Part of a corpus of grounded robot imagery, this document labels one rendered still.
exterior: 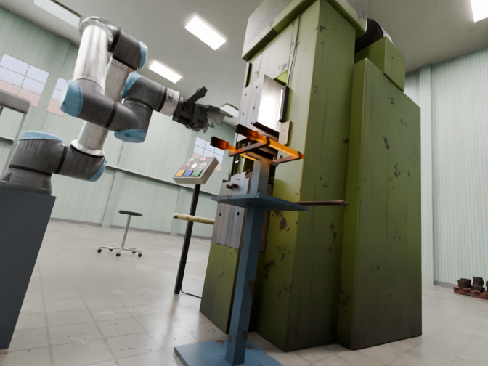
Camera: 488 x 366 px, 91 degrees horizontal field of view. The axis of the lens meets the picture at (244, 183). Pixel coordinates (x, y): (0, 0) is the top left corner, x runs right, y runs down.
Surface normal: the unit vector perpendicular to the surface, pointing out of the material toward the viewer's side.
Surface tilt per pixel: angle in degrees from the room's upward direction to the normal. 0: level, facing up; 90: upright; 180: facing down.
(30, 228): 90
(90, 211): 90
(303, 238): 90
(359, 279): 90
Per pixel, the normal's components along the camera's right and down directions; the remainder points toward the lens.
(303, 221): 0.55, -0.09
